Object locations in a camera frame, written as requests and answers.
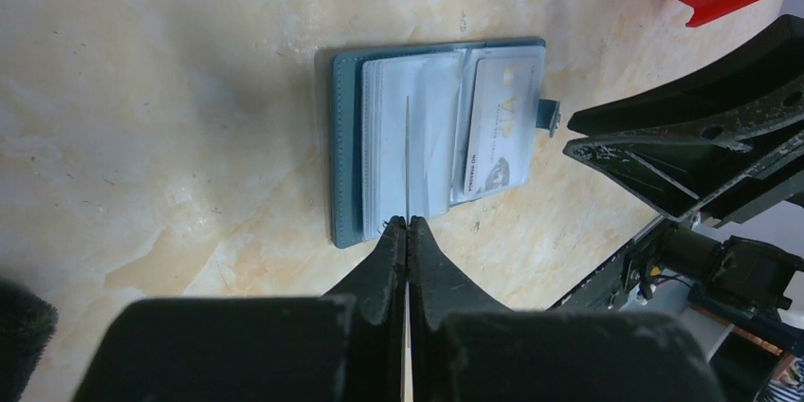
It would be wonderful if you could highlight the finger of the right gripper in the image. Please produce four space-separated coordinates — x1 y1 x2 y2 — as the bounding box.
564 130 803 227
567 14 803 137

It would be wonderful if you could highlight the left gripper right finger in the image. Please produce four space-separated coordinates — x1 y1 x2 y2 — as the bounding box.
407 216 724 401

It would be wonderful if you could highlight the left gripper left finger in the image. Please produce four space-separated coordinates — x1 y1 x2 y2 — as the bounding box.
75 216 407 401

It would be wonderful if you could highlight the silver VIP credit card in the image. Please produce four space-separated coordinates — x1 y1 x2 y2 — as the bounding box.
464 57 542 199

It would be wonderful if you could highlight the teal card holder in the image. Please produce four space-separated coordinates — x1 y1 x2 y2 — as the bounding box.
330 37 560 248

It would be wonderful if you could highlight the black VIP credit card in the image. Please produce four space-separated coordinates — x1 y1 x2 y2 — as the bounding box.
404 95 411 224

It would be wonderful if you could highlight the black floral blanket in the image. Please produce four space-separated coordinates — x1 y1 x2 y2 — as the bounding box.
1 280 58 401

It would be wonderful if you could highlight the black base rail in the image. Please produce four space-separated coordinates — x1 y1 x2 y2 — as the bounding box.
548 219 671 311

